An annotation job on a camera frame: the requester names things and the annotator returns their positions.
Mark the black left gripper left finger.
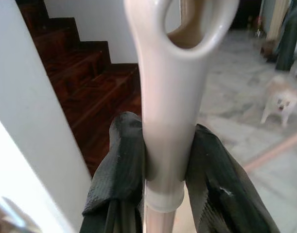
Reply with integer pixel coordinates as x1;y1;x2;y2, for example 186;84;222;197
81;111;147;233

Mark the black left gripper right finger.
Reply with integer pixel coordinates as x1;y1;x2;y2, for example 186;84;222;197
185;123;280;233

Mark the beige plastic broom handle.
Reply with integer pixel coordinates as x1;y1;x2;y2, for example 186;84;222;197
123;0;239;233

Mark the dark wooden staircase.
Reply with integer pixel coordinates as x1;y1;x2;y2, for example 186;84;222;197
17;0;142;180

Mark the white fluffy dog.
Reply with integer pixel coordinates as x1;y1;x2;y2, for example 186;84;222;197
260;74;297;128

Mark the dark green hanging cloth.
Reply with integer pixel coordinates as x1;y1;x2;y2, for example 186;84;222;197
274;0;297;71

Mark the beige curtain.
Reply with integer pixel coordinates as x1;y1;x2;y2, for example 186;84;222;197
266;0;292;42

